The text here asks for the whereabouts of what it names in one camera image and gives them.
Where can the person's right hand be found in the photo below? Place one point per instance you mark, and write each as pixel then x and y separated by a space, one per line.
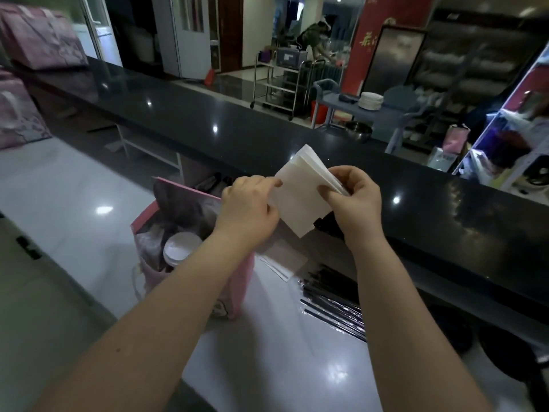
pixel 358 210

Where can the person's left hand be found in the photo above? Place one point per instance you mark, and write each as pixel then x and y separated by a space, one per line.
pixel 244 212

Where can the person's right thumb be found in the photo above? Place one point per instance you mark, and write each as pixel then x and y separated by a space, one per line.
pixel 328 196

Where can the stack of white paper napkins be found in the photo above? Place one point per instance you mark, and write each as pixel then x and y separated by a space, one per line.
pixel 298 197

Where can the person's left forearm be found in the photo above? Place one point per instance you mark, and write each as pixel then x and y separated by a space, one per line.
pixel 141 334

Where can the person's right forearm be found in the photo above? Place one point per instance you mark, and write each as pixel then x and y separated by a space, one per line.
pixel 411 330

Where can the steel bowl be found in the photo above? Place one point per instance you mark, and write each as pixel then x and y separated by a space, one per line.
pixel 358 130

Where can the flat white napkins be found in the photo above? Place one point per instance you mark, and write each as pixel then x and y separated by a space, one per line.
pixel 281 259

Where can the red bucket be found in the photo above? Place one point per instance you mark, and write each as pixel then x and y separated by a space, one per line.
pixel 319 111

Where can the grey-blue service cart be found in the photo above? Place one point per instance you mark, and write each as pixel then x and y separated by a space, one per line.
pixel 364 117

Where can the pile of black wrapped straws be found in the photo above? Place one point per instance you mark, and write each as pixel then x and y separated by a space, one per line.
pixel 332 300

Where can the stack of white plates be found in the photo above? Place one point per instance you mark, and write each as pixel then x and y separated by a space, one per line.
pixel 370 101

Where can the steel trolley rack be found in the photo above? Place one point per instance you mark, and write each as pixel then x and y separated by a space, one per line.
pixel 281 81

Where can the small pink bag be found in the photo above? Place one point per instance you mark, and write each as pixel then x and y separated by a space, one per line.
pixel 455 139

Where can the pink paper bag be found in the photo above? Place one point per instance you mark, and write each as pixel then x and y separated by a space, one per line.
pixel 191 235

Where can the white lidded cup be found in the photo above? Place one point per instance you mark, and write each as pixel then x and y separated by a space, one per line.
pixel 181 248

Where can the red banner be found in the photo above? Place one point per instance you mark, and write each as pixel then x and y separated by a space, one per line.
pixel 381 38

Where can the dark display shelf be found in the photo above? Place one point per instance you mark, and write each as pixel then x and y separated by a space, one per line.
pixel 463 81

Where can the lit display cabinet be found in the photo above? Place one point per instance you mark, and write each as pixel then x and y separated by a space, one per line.
pixel 512 137

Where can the white door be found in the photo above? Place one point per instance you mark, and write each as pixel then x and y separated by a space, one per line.
pixel 182 34

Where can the pink patterned gift bag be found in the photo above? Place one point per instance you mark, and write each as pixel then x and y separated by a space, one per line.
pixel 19 113
pixel 40 36

